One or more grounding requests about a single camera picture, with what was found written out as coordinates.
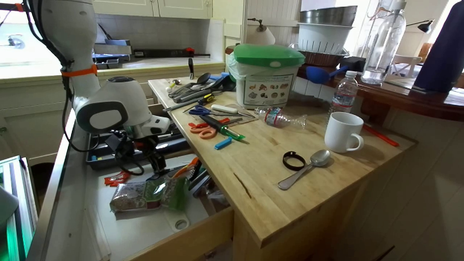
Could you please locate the black desk lamp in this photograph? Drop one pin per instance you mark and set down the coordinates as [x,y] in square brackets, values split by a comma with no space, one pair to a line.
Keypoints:
[427,26]

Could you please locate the orange stick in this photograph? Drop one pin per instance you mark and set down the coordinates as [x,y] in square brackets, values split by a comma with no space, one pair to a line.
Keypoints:
[380,135]

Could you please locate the brown baking dish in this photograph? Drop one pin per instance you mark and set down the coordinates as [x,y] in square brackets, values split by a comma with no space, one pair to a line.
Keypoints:
[320,58]

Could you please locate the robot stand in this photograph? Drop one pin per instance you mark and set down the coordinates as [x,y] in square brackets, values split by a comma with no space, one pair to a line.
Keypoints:
[14,217]

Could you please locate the black and green marker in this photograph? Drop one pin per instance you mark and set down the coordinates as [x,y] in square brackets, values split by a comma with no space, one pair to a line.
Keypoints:
[217,125]

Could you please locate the heap of kitchen utensils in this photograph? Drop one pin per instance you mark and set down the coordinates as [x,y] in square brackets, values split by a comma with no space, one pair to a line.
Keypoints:
[195,90]

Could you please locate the blue scissors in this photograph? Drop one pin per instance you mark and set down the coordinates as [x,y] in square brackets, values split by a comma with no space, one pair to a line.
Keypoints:
[199,110]

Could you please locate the blue plastic ladle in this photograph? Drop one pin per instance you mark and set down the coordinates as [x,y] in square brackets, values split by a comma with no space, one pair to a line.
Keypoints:
[318,74]

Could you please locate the white bucket with green lid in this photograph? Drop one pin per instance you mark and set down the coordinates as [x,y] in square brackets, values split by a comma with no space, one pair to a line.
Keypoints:
[266,72]

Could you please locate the tall clear glass bottle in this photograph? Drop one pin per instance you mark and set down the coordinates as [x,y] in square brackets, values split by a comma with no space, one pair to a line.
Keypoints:
[384,43]

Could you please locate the grey metal rod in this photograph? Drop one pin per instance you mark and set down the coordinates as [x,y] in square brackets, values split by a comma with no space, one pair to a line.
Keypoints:
[181,105]

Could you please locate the white chair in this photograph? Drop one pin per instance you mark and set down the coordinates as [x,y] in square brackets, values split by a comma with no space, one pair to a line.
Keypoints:
[407,63]

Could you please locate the clear plastic bag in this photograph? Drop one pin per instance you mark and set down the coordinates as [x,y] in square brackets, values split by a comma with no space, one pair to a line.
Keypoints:
[218,200]

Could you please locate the wooden drawer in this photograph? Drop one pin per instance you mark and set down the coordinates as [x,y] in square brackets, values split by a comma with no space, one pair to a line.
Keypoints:
[188,239]

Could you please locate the clear plastic water bottle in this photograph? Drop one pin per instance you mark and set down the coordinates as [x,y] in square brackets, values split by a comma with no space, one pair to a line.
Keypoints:
[343,96]

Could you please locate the crushed clear plastic bottle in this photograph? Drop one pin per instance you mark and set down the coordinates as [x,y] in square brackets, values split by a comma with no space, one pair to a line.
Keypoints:
[277,117]

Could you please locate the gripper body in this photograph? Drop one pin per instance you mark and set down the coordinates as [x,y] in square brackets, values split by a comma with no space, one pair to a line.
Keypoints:
[149,145]

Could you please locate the white colander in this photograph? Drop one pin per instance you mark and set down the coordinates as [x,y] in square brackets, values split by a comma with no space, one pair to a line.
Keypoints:
[322,38]

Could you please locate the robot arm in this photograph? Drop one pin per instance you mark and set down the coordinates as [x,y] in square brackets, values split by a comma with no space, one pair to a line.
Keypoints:
[108,105]

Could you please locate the black and yellow screwdriver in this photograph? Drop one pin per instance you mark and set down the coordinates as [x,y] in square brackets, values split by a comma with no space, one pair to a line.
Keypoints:
[207,98]

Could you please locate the green and brown food bag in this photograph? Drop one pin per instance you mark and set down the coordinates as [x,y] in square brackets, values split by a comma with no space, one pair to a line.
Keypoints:
[145,195]

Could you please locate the black power strip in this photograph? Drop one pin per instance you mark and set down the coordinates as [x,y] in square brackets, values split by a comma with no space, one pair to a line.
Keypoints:
[163,53]

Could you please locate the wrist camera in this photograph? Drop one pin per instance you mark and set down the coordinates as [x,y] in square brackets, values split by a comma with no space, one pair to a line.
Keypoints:
[115,143]

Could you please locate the white mug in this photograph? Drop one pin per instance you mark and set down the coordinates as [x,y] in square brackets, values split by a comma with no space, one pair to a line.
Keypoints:
[340,132]

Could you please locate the white shade lamp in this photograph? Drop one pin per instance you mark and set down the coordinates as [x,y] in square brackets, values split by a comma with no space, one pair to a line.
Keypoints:
[261,36]

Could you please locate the dark blue bottle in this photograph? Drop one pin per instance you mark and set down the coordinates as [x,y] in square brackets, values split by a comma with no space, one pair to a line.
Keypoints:
[442,47]

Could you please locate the cream wall cabinets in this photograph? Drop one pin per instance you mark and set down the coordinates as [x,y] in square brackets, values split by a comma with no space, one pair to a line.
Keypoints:
[174,8]

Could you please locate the metal bowl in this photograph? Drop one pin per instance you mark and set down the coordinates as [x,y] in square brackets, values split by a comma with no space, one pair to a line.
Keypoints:
[328,16]

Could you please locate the metal spoon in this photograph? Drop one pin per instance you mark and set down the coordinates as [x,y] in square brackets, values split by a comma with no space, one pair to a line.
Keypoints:
[319,158]

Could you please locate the small brown board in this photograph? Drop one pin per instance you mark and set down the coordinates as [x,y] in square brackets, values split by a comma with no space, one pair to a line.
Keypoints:
[246,116]

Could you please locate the blue cutlery tray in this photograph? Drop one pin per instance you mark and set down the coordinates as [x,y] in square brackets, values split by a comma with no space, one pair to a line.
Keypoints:
[174,145]

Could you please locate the dark wooden bar counter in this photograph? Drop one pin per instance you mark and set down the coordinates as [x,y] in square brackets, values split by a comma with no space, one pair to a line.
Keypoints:
[417,99]

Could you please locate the red small packet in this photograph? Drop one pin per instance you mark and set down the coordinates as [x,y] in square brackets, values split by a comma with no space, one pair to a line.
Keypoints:
[116,178]

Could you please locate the stack of blue grey trays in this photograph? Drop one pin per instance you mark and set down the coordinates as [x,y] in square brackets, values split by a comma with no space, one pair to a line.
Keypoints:
[110,54]

